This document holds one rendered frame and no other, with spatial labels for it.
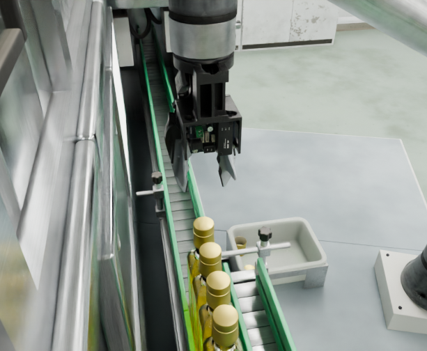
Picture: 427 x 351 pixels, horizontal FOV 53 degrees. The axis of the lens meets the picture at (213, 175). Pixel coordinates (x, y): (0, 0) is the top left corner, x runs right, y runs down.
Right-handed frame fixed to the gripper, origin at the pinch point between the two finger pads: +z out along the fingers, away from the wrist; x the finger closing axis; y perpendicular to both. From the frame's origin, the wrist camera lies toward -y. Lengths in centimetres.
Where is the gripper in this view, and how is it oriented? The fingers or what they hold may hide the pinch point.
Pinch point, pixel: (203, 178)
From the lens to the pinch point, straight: 63.2
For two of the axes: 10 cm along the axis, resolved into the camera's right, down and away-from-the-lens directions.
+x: 9.8, -1.3, 1.7
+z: 0.0, 8.0, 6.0
